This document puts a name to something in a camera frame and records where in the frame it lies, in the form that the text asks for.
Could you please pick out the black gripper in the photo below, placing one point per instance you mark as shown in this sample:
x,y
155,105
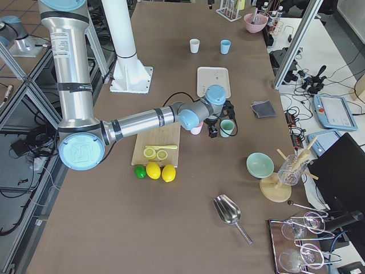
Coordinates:
x,y
211,124

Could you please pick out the pink cup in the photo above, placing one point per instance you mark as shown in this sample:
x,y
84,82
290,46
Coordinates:
x,y
196,130

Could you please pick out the cream white cup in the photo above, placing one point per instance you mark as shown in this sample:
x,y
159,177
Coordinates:
x,y
194,45

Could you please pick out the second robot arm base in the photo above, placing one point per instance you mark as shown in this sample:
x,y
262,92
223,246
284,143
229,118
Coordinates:
x,y
14,34

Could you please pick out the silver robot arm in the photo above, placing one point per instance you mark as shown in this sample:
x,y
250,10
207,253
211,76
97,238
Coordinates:
x,y
82,136

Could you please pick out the cream rabbit tray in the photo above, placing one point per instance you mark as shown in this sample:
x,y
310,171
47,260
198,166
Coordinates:
x,y
208,76

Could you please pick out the green cup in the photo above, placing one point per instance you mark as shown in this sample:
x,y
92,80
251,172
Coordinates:
x,y
226,128

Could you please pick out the grey folded cloth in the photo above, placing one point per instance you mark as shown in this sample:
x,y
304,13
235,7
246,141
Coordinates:
x,y
264,110

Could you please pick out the green bowl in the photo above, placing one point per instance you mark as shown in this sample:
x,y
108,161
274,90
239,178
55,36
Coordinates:
x,y
259,165

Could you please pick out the wooden cutting board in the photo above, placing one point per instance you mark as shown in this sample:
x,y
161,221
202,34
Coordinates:
x,y
163,136

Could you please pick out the yellow plastic knife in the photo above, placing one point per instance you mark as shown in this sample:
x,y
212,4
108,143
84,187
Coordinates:
x,y
169,147

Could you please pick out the lower lemon slice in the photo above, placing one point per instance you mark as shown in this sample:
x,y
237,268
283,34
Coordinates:
x,y
161,155

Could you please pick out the lemon slice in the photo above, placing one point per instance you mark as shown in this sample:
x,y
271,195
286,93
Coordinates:
x,y
161,155
149,153

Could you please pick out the upper lemon slice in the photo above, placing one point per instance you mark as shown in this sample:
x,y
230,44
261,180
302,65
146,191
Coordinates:
x,y
149,153

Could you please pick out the clear glass on stand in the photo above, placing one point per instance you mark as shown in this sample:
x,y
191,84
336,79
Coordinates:
x,y
290,173

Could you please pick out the wooden cup stand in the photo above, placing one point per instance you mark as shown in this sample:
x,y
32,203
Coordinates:
x,y
277,187

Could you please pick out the light blue cup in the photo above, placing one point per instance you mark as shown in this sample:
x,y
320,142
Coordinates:
x,y
225,46

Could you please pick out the whole lemon near board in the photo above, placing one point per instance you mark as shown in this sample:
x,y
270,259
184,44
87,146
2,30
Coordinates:
x,y
153,170

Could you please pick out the metal ice scoop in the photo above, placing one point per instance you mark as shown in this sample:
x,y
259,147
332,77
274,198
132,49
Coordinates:
x,y
230,213

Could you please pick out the green lime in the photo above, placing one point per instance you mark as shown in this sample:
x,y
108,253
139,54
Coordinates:
x,y
140,172

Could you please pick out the blue teach pendant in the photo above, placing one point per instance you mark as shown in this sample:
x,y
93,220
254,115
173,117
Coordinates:
x,y
334,112

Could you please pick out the pink bowl with ice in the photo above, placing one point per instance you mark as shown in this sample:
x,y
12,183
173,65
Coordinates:
x,y
257,25

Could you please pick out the black monitor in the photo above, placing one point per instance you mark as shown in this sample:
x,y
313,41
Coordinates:
x,y
341,175

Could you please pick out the wine glass upper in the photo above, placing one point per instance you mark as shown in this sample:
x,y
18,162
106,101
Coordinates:
x,y
305,227

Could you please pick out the wine glass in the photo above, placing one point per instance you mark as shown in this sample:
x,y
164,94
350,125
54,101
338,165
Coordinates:
x,y
308,257
305,227

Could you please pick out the wine glass lower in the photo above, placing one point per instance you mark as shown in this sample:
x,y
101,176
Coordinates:
x,y
308,257

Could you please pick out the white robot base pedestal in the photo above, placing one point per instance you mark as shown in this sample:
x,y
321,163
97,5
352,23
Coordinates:
x,y
129,74

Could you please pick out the metal tongs handle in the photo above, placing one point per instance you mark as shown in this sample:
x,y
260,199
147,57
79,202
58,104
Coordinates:
x,y
254,16

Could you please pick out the white wire dish rack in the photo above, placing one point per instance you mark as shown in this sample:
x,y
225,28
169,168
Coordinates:
x,y
230,9

